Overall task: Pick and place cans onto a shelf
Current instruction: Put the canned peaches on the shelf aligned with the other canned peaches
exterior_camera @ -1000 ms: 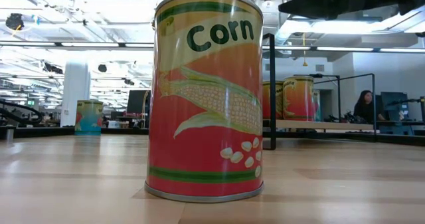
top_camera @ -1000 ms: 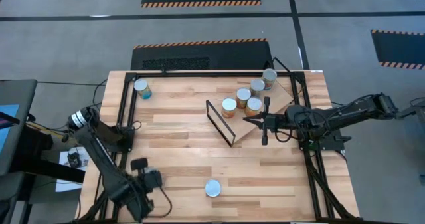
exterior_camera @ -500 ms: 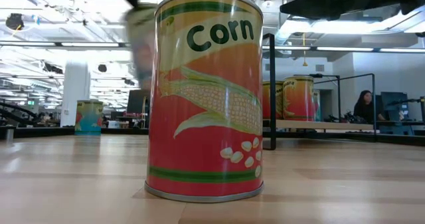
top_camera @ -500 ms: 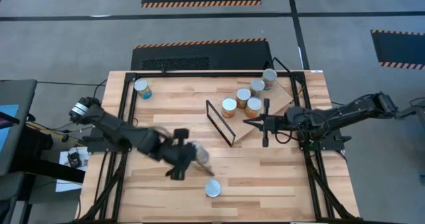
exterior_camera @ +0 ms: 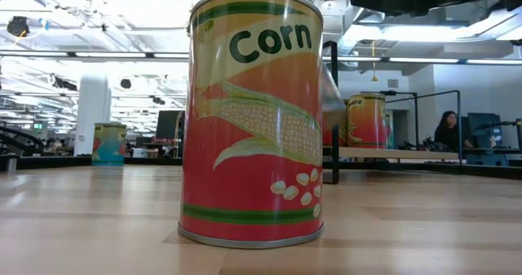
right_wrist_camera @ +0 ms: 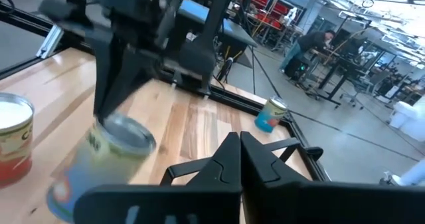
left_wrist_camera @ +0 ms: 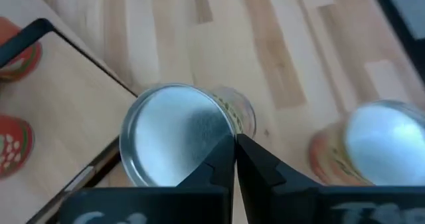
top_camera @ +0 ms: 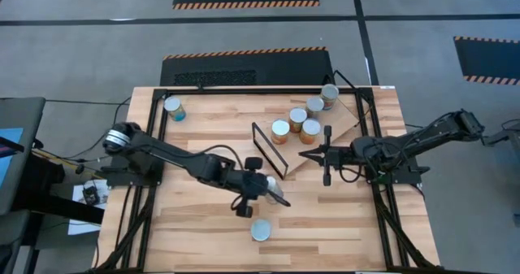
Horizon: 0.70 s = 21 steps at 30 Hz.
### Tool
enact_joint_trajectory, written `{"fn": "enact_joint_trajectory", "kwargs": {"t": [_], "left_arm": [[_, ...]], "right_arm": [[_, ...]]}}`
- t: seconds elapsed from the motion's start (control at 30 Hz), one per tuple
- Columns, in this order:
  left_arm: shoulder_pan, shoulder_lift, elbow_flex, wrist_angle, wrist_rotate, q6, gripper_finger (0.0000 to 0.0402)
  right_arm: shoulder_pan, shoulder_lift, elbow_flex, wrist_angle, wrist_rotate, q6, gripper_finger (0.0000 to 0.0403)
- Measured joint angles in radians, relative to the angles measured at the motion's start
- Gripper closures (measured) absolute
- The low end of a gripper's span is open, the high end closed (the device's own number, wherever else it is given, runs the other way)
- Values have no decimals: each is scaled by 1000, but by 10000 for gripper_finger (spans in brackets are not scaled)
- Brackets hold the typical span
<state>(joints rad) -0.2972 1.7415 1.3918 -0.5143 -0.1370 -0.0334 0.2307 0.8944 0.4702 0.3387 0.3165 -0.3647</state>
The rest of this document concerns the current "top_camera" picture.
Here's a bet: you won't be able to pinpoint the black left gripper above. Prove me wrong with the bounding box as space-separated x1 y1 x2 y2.
225 156 292 220

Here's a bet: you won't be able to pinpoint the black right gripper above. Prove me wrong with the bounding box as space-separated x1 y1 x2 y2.
298 125 355 187

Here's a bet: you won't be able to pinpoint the green beans label tin can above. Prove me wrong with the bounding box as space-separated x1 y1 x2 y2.
299 118 322 146

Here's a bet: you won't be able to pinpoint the orange label tin can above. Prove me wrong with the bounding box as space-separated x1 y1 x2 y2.
271 119 291 146
288 107 309 134

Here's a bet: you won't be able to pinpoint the blue tomato label tin can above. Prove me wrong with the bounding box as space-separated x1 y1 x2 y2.
319 83 340 111

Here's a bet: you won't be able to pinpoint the corn label tin can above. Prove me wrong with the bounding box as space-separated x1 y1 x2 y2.
249 218 272 243

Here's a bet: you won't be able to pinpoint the small black device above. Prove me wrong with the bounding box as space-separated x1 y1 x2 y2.
82 185 101 206

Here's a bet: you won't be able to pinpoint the grey metal stand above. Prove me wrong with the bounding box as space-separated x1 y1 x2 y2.
483 119 520 147

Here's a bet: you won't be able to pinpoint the white paper sheet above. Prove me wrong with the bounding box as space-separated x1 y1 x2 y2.
67 179 111 237

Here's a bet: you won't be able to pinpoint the black equipment stand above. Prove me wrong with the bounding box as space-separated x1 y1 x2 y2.
22 151 106 226

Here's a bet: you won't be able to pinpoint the blue flat panel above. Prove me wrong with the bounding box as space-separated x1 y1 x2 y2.
0 127 24 188

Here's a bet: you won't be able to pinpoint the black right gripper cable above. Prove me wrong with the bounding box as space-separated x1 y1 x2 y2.
338 166 368 185

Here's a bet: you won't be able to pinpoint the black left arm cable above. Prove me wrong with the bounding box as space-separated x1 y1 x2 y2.
188 143 246 169

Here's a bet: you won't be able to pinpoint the black aluminium table frame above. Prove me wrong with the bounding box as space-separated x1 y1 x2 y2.
87 85 444 274

